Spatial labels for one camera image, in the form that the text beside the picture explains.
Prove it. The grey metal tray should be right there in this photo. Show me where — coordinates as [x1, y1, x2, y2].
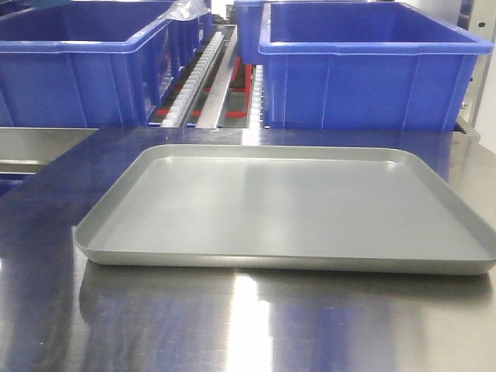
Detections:
[73, 144, 495, 275]

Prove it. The blue bin front right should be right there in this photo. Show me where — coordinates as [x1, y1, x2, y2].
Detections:
[259, 2, 493, 131]

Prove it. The blue bin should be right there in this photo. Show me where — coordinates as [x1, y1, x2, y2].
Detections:
[1, 1, 201, 128]
[259, 2, 493, 131]

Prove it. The clear plastic bag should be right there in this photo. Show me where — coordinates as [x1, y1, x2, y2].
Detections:
[162, 0, 210, 22]

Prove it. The blue bin front left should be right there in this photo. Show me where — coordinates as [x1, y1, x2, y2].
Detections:
[1, 1, 201, 128]

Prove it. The white roller rail right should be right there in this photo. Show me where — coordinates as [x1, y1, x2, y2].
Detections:
[246, 65, 264, 129]

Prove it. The white roller rail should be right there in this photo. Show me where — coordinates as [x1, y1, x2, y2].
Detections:
[246, 65, 264, 129]
[160, 32, 224, 128]

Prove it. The steel divider rail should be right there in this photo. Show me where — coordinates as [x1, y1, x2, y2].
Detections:
[196, 26, 238, 129]

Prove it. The white roller rail left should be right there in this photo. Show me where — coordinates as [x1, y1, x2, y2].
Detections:
[160, 32, 224, 128]

